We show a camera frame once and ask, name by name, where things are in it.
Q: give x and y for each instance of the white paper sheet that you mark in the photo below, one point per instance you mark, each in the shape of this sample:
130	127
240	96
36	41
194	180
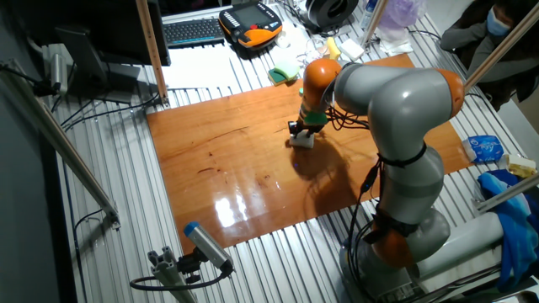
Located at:
202	67

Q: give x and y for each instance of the light green wavy sponge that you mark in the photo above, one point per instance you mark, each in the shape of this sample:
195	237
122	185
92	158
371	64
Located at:
288	69

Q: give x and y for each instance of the small silver camera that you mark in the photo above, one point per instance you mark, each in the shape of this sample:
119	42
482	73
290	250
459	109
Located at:
59	73

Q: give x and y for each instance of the orange and black teach pendant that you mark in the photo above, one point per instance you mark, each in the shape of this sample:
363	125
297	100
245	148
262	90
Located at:
252	23

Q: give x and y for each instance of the long aluminium frame strut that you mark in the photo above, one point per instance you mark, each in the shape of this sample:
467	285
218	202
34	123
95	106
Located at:
59	143

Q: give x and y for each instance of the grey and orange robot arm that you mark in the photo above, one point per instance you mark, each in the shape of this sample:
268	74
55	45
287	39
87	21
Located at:
404	105

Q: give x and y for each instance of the wooden frame post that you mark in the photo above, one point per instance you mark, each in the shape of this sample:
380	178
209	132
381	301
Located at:
152	54

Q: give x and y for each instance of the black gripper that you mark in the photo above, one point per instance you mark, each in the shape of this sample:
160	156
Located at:
306	127

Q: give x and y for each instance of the green wrist flange adapter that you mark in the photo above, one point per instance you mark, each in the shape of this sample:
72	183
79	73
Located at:
316	118

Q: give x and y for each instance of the blue cloth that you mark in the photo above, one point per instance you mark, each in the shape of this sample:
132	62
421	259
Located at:
516	227

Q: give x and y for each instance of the clear plastic bottle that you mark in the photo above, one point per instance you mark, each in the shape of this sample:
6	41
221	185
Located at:
368	10

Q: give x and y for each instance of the small white box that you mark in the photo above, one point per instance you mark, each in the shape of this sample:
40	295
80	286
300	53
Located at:
351	49

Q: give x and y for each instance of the clear drinking glass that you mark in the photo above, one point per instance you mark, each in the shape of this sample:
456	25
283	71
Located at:
318	45

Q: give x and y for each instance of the person in dark clothes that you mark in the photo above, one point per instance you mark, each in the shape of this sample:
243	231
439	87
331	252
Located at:
484	50

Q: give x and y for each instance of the black computer monitor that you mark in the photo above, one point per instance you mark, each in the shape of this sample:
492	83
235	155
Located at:
105	33

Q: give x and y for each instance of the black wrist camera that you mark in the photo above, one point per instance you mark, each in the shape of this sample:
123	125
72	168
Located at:
292	126

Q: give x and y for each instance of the white rectangular sponge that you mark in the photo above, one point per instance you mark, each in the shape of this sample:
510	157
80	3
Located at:
302	141

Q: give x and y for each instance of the black round spool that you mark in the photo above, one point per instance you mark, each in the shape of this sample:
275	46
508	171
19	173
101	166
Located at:
332	12

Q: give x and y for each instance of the blue tissue pack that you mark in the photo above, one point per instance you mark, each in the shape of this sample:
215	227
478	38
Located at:
484	149

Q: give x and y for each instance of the purple plastic bag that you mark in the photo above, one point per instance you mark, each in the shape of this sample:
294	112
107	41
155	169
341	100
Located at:
402	12

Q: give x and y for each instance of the aluminium profile camera post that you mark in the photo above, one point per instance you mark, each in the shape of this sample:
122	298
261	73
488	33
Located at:
168	273

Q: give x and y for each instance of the black computer keyboard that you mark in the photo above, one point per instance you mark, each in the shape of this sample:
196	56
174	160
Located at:
193	31

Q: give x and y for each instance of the yellow packaged item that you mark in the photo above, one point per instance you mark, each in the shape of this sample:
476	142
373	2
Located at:
522	166

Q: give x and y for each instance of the small green cap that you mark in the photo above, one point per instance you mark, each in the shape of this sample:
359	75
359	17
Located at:
301	91

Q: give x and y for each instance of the silver camera with blue end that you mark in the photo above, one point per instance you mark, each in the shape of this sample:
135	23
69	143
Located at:
208	246

